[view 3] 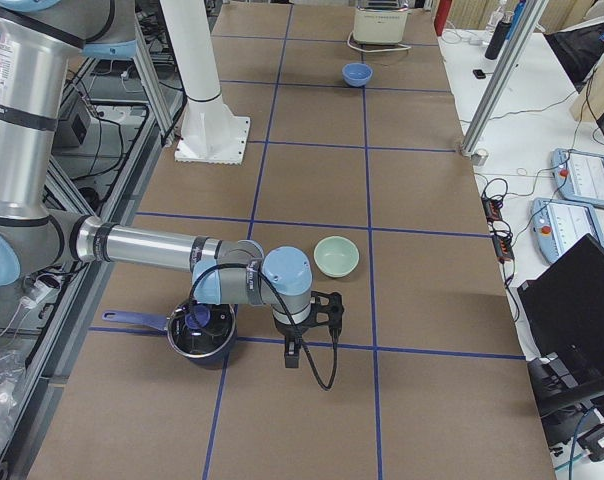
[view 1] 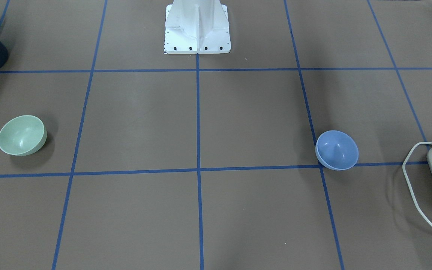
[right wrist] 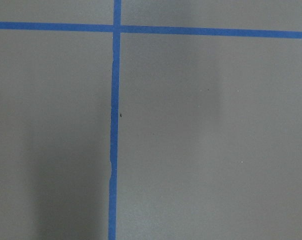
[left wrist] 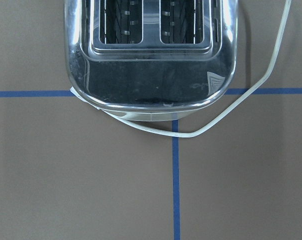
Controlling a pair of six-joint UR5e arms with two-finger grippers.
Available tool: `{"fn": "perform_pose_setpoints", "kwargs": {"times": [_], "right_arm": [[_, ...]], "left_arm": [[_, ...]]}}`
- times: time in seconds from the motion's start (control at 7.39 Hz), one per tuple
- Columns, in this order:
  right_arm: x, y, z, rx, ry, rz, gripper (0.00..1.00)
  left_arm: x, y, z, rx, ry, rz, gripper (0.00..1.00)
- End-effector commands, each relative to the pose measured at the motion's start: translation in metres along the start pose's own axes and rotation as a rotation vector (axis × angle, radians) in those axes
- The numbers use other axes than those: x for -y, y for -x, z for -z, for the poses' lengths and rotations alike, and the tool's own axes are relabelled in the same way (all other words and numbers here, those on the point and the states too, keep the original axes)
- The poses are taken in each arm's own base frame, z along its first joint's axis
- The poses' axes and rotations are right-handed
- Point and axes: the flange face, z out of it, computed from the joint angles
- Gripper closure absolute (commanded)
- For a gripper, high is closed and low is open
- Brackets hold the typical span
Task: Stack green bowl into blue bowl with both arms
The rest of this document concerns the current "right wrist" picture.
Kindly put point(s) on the long blue tape line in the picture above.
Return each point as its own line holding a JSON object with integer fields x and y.
{"x": 114, "y": 119}

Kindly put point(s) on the crossing blue tape line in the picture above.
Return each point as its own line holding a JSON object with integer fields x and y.
{"x": 139, "y": 29}

